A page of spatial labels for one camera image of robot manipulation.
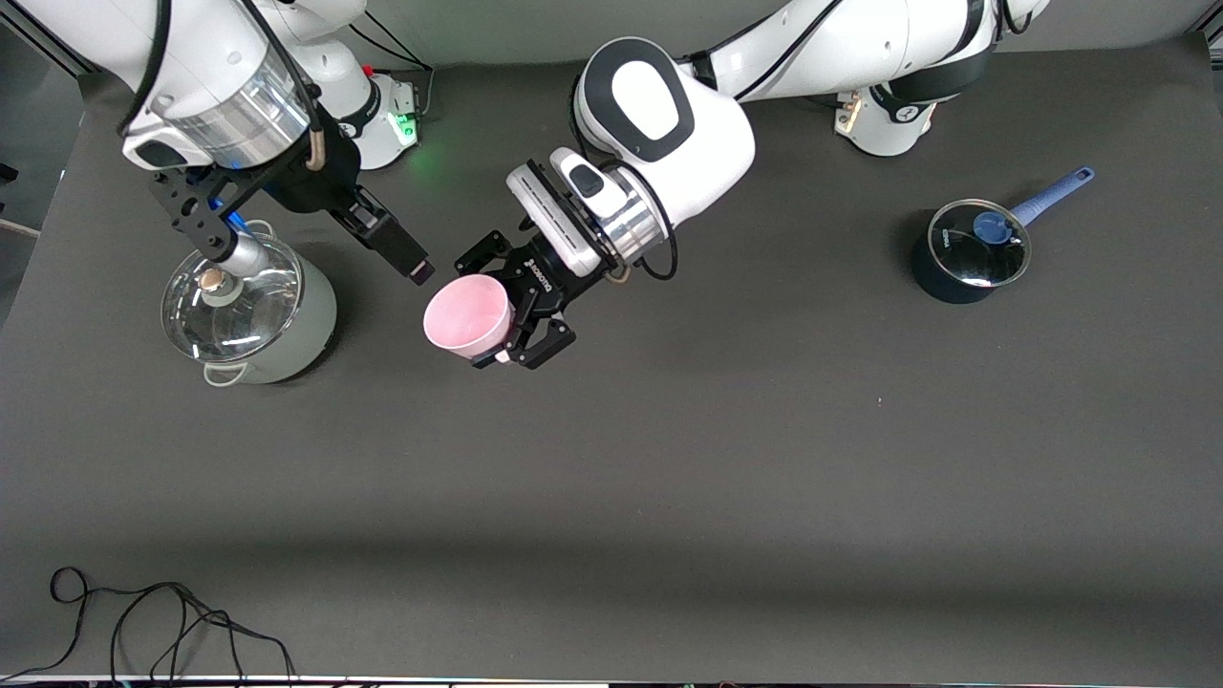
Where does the pink plastic cup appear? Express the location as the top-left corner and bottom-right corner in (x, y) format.
(423, 274), (517, 362)

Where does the dark grey table mat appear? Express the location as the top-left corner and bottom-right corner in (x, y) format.
(0, 33), (1223, 684)

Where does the pale green cooking pot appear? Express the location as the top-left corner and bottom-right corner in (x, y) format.
(161, 220), (338, 388)

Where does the glass lid with brass knob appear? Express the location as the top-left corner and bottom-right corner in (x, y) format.
(161, 232), (305, 364)

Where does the dark blue saucepan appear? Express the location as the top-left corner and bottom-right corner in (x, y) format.
(910, 166), (1097, 305)

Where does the glass lid with blue knob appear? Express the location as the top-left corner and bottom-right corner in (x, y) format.
(927, 199), (1033, 288)

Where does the black right arm base cable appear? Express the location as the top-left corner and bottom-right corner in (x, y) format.
(349, 10), (436, 123)

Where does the aluminium frame rail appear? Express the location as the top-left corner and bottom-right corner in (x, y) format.
(0, 24), (99, 77)

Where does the thin black loose cable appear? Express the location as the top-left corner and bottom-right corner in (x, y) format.
(0, 567), (297, 684)

